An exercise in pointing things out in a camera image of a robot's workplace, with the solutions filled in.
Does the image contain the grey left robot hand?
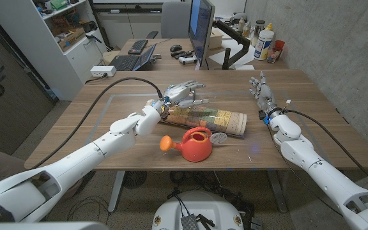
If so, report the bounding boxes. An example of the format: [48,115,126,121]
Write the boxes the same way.
[158,80,210,112]

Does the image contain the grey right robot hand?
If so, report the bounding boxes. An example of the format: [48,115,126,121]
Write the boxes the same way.
[249,70,283,121]

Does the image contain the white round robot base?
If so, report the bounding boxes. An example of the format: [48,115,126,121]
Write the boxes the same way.
[151,190,245,230]

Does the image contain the orange toy watering can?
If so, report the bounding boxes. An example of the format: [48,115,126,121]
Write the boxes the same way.
[159,126,213,163]

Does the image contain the wooden office desk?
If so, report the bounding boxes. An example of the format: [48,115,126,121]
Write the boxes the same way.
[117,38,289,71]

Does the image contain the white game controller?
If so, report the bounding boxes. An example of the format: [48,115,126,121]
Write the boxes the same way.
[178,55,198,66]

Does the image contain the black remote control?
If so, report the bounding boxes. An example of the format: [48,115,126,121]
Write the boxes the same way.
[170,50,195,60]

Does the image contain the clear drinking glass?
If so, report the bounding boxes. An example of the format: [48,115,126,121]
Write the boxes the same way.
[266,47,282,64]

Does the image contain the white wipes canister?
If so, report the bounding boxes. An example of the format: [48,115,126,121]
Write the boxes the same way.
[253,29,275,61]

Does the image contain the white paper sheets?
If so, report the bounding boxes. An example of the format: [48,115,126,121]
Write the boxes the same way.
[208,38,257,68]

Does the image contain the round grey tag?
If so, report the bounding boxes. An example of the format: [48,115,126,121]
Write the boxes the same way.
[209,132,228,144]

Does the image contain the open black laptop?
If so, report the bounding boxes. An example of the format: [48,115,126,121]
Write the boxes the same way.
[109,43,157,72]

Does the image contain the black keyboard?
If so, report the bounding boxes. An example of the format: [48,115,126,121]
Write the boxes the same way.
[127,39,149,56]

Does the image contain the dark lidded jar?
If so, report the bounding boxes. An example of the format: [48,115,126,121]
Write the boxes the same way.
[250,20,266,47]

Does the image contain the beige box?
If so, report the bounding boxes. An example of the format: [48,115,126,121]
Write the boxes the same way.
[208,27,224,50]

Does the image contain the black computer monitor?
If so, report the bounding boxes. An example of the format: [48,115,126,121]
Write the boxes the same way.
[187,0,216,68]

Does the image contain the grey office chair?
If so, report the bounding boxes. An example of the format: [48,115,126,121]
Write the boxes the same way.
[145,1,193,40]

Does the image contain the white power strip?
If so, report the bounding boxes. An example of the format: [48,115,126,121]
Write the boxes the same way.
[89,65,117,78]

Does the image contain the black round fan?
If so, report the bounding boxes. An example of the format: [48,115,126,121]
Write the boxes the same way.
[122,171,148,190]

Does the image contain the grey table leg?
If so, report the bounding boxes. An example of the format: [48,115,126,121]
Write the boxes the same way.
[266,169,288,213]
[107,171,126,213]

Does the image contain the open cardboard box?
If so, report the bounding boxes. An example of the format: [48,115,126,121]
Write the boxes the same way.
[52,27,86,52]

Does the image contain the grey finned module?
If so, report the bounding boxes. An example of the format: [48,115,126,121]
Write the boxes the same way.
[180,214,199,230]

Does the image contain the white shelf cabinet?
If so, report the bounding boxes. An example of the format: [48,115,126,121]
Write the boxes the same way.
[0,0,108,102]

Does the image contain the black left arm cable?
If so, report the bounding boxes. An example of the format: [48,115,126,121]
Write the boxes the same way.
[32,76,164,169]

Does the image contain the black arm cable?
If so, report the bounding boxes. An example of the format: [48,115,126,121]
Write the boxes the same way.
[281,109,368,195]
[32,76,164,169]

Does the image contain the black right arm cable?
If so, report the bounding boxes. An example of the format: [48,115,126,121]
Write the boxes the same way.
[281,109,368,195]

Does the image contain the black floor cable bundle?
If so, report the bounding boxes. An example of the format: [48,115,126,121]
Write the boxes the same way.
[167,171,255,224]

